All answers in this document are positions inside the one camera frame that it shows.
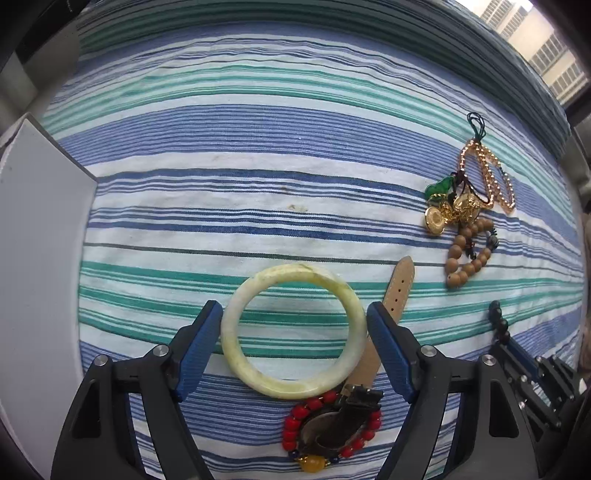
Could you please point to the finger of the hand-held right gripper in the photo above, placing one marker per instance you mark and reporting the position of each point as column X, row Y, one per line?
column 558, row 376
column 519, row 360

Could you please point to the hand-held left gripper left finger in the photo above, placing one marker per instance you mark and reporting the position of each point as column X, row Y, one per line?
column 201, row 341

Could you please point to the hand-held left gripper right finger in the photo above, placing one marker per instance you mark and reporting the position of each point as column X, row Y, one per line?
column 390, row 344

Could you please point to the pale jade bangle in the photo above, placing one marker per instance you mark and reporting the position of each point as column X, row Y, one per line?
column 293, row 387

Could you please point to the white box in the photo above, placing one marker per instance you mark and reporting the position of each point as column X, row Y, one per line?
column 39, row 286

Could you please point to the striped bedsheet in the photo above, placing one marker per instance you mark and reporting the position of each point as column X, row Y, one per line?
column 277, row 161

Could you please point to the window with buildings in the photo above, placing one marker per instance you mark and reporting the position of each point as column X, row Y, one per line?
column 540, row 41

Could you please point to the dark curtain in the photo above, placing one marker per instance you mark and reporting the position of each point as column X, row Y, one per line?
column 41, row 41

